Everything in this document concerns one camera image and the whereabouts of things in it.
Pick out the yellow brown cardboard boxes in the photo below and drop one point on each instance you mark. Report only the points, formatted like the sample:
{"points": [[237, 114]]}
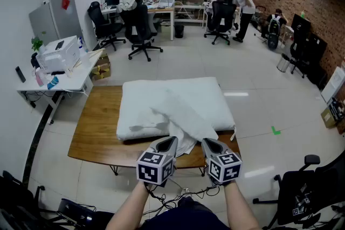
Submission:
{"points": [[102, 70]]}

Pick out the person's navy shirt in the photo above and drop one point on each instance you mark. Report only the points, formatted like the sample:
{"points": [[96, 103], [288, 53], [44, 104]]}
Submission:
{"points": [[183, 218]]}

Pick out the white printer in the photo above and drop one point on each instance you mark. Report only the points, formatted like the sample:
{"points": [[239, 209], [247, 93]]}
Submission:
{"points": [[62, 56]]}

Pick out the black rounded bag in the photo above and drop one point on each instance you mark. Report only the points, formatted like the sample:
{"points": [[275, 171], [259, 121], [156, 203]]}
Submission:
{"points": [[272, 41]]}

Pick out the silver trash can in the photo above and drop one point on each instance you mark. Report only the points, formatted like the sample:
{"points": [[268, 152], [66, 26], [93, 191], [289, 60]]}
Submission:
{"points": [[282, 64]]}

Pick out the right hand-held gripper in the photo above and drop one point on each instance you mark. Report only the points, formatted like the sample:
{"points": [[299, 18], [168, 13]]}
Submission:
{"points": [[223, 167]]}

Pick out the white panel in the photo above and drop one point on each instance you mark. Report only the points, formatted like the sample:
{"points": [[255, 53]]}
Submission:
{"points": [[334, 83]]}

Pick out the small clear bottle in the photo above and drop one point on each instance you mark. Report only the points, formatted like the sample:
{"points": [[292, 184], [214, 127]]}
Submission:
{"points": [[68, 72]]}

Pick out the black waste bin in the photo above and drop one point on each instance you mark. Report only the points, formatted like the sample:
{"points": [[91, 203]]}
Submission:
{"points": [[179, 31]]}

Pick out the white pillowcase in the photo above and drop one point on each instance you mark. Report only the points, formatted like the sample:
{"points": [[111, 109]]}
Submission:
{"points": [[188, 121]]}

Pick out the person's right forearm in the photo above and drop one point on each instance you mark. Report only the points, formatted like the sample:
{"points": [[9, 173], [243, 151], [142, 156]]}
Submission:
{"points": [[240, 207]]}

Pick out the black remote control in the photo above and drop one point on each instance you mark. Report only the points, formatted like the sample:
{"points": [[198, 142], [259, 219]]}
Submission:
{"points": [[20, 74]]}

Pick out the black cabinet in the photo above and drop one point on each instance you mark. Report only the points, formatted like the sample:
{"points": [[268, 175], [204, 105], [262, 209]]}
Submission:
{"points": [[318, 51]]}

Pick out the red paper sheet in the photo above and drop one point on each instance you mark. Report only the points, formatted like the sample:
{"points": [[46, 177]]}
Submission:
{"points": [[65, 3]]}

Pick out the brown cardboard box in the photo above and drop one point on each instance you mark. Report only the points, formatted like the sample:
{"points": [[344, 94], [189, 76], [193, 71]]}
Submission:
{"points": [[327, 117]]}

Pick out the black office chair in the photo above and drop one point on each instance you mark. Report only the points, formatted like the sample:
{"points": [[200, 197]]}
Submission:
{"points": [[222, 14], [296, 191], [10, 196], [297, 48], [138, 27], [101, 21]]}

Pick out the silver refrigerator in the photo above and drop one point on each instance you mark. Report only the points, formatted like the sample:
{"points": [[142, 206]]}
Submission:
{"points": [[54, 19]]}

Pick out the white garment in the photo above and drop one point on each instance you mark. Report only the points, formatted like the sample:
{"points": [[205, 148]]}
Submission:
{"points": [[126, 4]]}

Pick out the green bottle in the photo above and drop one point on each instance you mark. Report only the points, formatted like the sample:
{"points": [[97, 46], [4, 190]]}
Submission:
{"points": [[303, 14]]}

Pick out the green potted plant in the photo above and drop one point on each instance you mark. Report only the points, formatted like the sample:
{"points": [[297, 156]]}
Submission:
{"points": [[37, 43]]}

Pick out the black printed box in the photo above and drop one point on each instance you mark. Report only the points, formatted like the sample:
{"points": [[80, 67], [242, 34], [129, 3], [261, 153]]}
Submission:
{"points": [[337, 110]]}

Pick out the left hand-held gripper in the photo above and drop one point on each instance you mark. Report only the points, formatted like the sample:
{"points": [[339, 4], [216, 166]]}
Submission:
{"points": [[155, 169]]}

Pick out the light wooden sticks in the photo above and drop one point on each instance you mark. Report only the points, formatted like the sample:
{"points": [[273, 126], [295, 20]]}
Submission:
{"points": [[94, 54]]}

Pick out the black equipment case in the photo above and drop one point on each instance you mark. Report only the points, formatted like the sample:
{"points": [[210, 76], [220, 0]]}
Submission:
{"points": [[78, 211]]}

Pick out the pink bottle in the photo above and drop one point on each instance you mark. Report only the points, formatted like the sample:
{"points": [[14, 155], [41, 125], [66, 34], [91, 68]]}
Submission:
{"points": [[39, 79]]}

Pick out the wood top white desk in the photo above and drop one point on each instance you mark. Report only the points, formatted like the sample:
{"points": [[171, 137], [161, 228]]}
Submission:
{"points": [[161, 10]]}

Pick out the white pillow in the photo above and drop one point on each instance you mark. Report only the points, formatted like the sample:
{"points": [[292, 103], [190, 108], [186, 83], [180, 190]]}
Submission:
{"points": [[140, 99]]}

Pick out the person's left forearm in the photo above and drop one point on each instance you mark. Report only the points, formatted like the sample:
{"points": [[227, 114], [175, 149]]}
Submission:
{"points": [[126, 210]]}

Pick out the clear spray bottle blue nozzle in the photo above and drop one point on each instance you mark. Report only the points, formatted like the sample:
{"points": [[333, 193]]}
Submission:
{"points": [[82, 45]]}

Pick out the black phone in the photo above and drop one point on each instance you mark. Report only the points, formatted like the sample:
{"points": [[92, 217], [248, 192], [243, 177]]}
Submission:
{"points": [[59, 45]]}

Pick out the blue face mask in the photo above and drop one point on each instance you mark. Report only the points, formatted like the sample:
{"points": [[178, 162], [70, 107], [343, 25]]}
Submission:
{"points": [[52, 83]]}

